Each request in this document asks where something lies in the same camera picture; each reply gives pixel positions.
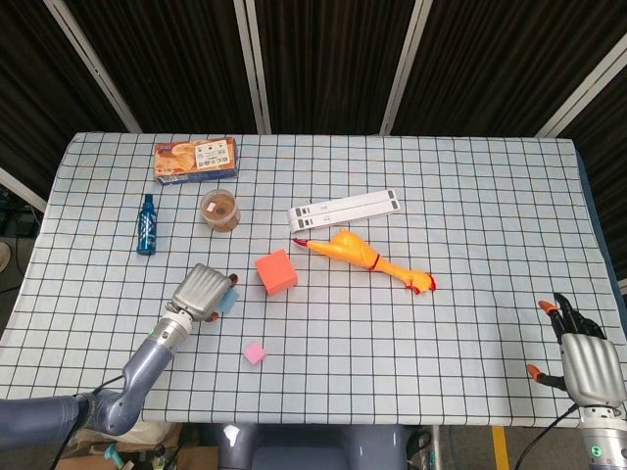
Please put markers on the metal table leg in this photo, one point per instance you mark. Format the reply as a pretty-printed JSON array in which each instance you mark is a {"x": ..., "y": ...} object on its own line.
[{"x": 436, "y": 448}]

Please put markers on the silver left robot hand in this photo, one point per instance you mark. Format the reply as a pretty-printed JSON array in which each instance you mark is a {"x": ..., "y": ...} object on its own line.
[{"x": 201, "y": 291}]

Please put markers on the white partition frame post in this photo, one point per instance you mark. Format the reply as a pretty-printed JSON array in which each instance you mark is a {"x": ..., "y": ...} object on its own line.
[
  {"x": 94, "y": 68},
  {"x": 253, "y": 63},
  {"x": 585, "y": 90},
  {"x": 22, "y": 191},
  {"x": 406, "y": 63}
]

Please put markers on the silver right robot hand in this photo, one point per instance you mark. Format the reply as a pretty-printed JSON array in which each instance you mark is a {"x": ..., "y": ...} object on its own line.
[{"x": 588, "y": 367}]

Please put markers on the checkered light blue tablecloth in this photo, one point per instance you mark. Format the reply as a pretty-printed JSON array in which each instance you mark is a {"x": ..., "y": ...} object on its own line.
[{"x": 392, "y": 343}]

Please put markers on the blue-grey robot torso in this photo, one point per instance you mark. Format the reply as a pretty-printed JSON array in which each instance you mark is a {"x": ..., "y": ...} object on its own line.
[{"x": 313, "y": 448}]

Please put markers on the white plastic bag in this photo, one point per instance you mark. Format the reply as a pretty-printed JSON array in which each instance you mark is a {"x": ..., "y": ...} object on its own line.
[{"x": 147, "y": 433}]

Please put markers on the clear jar of rubber bands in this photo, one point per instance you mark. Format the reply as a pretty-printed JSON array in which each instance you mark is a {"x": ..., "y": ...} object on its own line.
[{"x": 220, "y": 210}]

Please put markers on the pink foam cube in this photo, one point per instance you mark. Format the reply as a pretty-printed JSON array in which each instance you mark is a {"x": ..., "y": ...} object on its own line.
[{"x": 254, "y": 353}]

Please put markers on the light blue foam cube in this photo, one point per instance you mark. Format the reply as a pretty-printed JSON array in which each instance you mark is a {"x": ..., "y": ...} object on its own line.
[{"x": 229, "y": 301}]

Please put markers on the yellow rubber chicken toy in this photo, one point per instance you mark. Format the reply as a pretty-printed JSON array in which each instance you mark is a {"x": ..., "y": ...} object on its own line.
[{"x": 350, "y": 249}]

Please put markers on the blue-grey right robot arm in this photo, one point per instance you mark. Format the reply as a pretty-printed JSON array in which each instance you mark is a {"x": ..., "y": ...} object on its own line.
[{"x": 602, "y": 440}]

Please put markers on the blue spray bottle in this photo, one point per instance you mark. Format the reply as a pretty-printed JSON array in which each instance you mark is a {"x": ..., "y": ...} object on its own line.
[{"x": 147, "y": 227}]

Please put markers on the orange foam cube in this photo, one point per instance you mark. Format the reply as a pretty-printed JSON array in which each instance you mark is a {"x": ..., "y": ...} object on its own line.
[{"x": 276, "y": 274}]

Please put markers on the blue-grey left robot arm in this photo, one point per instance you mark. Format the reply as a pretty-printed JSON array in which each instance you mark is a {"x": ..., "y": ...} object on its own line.
[{"x": 142, "y": 367}]

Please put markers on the orange biscuit box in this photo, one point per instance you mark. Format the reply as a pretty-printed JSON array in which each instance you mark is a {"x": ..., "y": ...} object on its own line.
[{"x": 196, "y": 159}]

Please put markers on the white power strip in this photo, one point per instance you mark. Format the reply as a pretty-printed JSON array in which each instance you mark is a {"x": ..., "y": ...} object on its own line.
[{"x": 343, "y": 210}]

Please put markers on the brown cardboard box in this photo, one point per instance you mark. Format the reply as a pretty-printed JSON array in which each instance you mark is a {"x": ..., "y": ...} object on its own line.
[{"x": 196, "y": 457}]

